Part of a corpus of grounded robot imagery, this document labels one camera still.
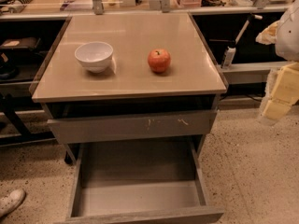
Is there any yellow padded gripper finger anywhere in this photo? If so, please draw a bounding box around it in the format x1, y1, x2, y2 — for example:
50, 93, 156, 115
261, 63, 299, 121

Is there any red apple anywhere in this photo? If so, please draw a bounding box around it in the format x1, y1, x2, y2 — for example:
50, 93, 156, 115
148, 49, 171, 73

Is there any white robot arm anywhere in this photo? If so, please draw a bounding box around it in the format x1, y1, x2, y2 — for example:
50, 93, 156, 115
255, 0, 299, 125

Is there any closed top grey drawer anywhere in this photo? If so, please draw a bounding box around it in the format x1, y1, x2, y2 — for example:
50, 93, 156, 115
48, 110, 217, 144

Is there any grey drawer cabinet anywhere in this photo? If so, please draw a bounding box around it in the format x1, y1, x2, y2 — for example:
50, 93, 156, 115
30, 13, 226, 161

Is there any open middle grey drawer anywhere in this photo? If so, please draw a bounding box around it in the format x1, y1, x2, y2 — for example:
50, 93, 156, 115
64, 138, 224, 224

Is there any white handheld tool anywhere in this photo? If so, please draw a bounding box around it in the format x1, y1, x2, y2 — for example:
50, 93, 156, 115
221, 14, 263, 69

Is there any white ceramic bowl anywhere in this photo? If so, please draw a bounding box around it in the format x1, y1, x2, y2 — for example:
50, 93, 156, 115
75, 42, 114, 73

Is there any black box on shelf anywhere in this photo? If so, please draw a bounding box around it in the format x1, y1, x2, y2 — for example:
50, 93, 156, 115
0, 37, 40, 50

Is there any white shoe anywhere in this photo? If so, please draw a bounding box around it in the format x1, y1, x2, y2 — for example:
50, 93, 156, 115
0, 189, 26, 217

